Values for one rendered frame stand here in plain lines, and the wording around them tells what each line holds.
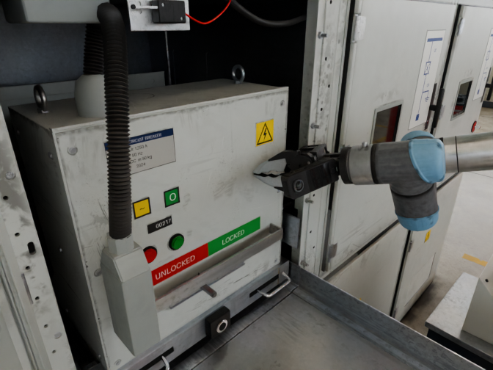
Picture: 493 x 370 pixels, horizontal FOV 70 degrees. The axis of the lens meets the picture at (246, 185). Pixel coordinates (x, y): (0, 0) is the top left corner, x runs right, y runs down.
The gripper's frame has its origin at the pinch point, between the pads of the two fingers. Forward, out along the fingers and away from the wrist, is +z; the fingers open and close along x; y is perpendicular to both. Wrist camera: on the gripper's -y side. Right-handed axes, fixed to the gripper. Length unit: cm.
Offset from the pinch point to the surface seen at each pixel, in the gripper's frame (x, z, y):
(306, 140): 2.6, -5.5, 16.1
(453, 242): -133, -22, 214
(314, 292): -38.1, -2.0, 11.6
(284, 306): -38.0, 3.6, 4.1
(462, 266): -134, -28, 184
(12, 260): 5.6, 7.3, -46.1
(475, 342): -59, -38, 27
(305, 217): -17.3, -2.1, 14.6
